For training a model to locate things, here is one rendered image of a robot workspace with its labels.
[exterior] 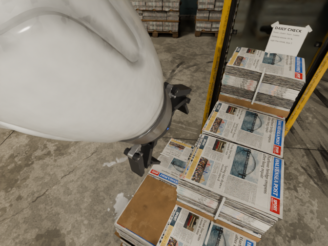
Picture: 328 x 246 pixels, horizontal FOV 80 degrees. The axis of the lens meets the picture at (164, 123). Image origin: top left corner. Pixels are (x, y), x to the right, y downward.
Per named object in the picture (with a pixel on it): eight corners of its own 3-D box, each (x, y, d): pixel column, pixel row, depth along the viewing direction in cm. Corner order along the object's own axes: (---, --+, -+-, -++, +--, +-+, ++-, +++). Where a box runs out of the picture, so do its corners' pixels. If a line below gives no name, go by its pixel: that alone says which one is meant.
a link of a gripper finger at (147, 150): (162, 129, 32) (157, 133, 31) (153, 168, 39) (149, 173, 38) (142, 118, 33) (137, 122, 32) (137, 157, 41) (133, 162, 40)
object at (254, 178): (181, 179, 78) (181, 178, 77) (202, 133, 97) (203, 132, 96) (281, 221, 66) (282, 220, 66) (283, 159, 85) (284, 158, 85)
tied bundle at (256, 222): (174, 205, 94) (176, 179, 78) (194, 160, 113) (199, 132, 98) (256, 243, 82) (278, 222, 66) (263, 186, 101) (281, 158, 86)
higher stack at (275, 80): (196, 189, 189) (224, 65, 102) (206, 166, 209) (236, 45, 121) (236, 207, 176) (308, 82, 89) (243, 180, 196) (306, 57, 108)
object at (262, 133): (201, 132, 98) (201, 130, 97) (216, 101, 117) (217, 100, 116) (281, 159, 86) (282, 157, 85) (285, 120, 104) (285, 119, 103)
